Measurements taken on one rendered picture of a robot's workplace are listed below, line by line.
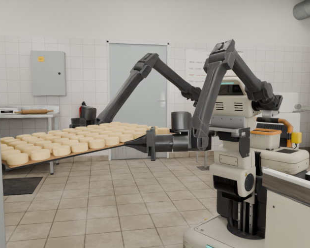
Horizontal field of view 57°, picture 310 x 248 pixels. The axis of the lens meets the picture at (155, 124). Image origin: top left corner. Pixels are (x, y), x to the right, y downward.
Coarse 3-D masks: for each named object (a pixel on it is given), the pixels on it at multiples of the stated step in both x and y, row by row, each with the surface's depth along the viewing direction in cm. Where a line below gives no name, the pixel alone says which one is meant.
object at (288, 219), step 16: (272, 192) 97; (272, 208) 96; (288, 208) 90; (304, 208) 85; (272, 224) 97; (288, 224) 90; (304, 224) 85; (272, 240) 97; (288, 240) 91; (304, 240) 85
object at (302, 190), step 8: (264, 168) 102; (264, 176) 101; (272, 176) 97; (280, 176) 94; (288, 176) 92; (264, 184) 101; (272, 184) 98; (280, 184) 94; (288, 184) 91; (296, 184) 88; (304, 184) 86; (280, 192) 94; (288, 192) 91; (296, 192) 89; (304, 192) 86; (304, 200) 86
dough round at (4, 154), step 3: (9, 150) 79; (12, 150) 79; (15, 150) 79; (18, 150) 79; (3, 153) 76; (6, 153) 75; (9, 153) 75; (12, 153) 76; (15, 153) 76; (18, 153) 77; (3, 156) 75; (6, 156) 75; (3, 159) 75
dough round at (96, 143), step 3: (90, 141) 87; (93, 141) 87; (96, 141) 87; (99, 141) 87; (102, 141) 87; (90, 144) 86; (93, 144) 86; (96, 144) 86; (99, 144) 86; (102, 144) 87; (90, 147) 86; (93, 147) 86; (96, 147) 86; (99, 147) 86; (102, 147) 87
